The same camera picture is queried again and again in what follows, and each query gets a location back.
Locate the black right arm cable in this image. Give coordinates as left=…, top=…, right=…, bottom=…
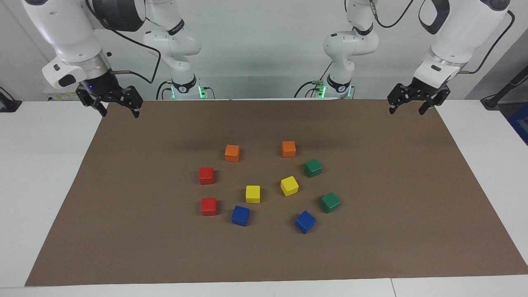
left=85, top=0, right=162, bottom=84

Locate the black clamp mount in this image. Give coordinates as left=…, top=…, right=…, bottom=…
left=0, top=87, right=22, bottom=113

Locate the black stand pole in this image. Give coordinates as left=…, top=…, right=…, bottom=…
left=481, top=66, right=528, bottom=110

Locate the blue crate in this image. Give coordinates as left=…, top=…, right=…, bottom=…
left=508, top=103, right=528, bottom=146

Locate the green wooden cube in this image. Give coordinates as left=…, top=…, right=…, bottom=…
left=304, top=159, right=323, bottom=178
left=320, top=192, right=341, bottom=214

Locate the blue wooden cube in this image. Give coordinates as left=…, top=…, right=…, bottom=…
left=231, top=205, right=250, bottom=227
left=295, top=210, right=317, bottom=234

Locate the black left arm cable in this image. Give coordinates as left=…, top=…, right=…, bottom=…
left=369, top=0, right=516, bottom=75

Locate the brown paper table mat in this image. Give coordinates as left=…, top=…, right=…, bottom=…
left=25, top=98, right=528, bottom=287

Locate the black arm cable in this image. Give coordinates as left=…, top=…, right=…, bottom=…
left=369, top=0, right=516, bottom=75
left=85, top=0, right=162, bottom=84

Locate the black base cable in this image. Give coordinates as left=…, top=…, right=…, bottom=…
left=294, top=80, right=319, bottom=99
left=156, top=80, right=172, bottom=100

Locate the white box with yellow labels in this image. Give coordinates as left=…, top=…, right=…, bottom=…
left=43, top=80, right=89, bottom=101

